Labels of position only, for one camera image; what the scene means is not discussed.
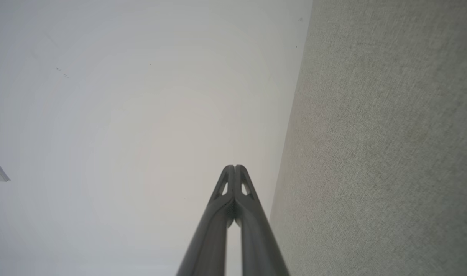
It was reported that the grey fabric sofa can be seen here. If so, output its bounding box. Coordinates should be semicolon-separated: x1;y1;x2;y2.
269;0;467;276

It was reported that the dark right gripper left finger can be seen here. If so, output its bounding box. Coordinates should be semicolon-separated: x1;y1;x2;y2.
175;165;236;276

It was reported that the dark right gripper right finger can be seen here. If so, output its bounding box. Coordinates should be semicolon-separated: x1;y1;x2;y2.
233;165;291;276

